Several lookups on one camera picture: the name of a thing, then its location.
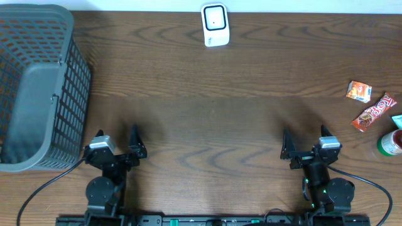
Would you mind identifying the red Top snack packet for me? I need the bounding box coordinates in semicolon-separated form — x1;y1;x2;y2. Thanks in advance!
351;92;397;132

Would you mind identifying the orange Kleenex tissue pack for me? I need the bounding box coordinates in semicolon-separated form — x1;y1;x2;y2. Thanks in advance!
345;81;372;103

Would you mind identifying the white barcode scanner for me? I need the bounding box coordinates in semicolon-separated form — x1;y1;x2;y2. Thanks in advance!
200;3;230;47

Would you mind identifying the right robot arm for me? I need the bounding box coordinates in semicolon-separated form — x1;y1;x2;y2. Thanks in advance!
280;125;355;214

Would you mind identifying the green lid jar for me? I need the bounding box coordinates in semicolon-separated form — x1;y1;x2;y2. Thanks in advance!
377;129;401;156

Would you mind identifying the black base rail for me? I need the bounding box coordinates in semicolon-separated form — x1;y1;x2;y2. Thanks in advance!
55;214;372;226

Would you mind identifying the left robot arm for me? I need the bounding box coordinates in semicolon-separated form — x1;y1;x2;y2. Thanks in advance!
84;126;147;217

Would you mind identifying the grey plastic mesh basket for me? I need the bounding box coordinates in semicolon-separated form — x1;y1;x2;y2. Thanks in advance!
1;4;91;173

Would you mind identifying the mint green wipes pack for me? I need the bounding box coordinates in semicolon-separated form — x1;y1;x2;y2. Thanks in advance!
391;115;402;129

